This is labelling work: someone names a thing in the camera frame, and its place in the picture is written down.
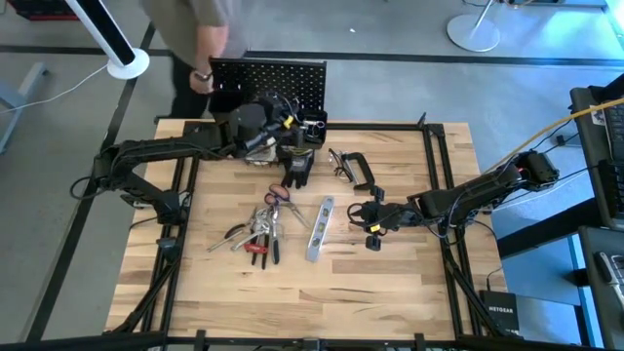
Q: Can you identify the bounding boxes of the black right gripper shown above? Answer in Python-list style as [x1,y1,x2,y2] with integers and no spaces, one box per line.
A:
[363,186,416,253]

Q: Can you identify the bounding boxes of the red handled scissors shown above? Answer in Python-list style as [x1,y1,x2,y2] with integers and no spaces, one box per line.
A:
[263,181,314,231]

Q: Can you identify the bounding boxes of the silver open-end wrench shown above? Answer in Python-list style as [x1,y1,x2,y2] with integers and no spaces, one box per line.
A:
[206,227,247,254]

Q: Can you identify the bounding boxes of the black work glove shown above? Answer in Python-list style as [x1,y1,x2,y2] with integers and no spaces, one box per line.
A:
[280,145,317,191]

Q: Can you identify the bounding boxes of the black C-clamp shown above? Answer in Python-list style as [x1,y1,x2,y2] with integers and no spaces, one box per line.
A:
[340,151,377,192]

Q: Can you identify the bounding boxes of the black metal pegboard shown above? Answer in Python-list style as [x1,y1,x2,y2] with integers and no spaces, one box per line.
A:
[208,58,329,127]

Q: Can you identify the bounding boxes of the clear safety glasses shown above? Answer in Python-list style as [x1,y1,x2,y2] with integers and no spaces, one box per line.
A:
[327,147,356,185]

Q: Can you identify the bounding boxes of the tall black pegboard bin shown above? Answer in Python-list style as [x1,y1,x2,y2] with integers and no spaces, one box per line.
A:
[210,89,244,124]

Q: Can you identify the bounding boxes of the white flat device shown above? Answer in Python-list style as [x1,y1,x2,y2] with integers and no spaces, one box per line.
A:
[304,195,336,264]

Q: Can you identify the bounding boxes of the person's hand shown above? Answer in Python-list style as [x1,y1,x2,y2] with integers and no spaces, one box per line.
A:
[188,72,216,96]

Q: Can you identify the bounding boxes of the silver locking pliers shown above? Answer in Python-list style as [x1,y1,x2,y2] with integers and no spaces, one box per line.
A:
[230,206,275,254]

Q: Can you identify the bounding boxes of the person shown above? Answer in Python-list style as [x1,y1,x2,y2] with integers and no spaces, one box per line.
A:
[138,0,252,121]

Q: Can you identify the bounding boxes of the black Netgear router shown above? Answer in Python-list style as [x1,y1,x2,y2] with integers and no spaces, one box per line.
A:
[478,289,522,339]

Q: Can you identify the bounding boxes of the round base floor stand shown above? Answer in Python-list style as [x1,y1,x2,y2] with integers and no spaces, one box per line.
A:
[445,0,502,54]

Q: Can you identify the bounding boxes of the white floor lamp stand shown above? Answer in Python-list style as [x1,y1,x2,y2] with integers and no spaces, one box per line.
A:
[63,0,152,81]

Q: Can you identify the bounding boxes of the black equipment desk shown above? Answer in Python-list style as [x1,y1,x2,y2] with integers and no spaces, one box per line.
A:
[568,72,624,232]

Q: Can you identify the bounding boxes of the dark side table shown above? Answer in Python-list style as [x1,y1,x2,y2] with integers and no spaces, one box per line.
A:
[576,225,624,350]

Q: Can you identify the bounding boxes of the grey desk leg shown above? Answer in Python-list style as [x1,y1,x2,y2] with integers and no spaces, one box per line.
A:
[0,59,51,155]

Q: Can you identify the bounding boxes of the red crate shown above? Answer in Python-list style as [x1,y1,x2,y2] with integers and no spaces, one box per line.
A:
[6,0,80,22]

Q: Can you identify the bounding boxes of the black aluminium table frame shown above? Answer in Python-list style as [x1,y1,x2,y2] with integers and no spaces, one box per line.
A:
[102,112,526,351]

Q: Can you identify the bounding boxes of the brown handled pliers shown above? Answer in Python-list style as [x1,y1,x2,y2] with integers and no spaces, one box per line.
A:
[222,220,252,242]

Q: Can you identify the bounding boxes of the black handled pliers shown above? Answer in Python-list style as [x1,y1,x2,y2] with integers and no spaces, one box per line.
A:
[266,204,283,267]

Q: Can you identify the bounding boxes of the black frame bracket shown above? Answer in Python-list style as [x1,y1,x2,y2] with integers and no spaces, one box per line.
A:
[155,235,181,265]

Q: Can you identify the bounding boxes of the yellow cable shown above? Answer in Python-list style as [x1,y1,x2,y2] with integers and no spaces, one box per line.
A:
[482,96,624,176]

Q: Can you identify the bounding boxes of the white floor cable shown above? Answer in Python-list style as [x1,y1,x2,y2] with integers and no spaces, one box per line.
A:
[0,62,110,117]

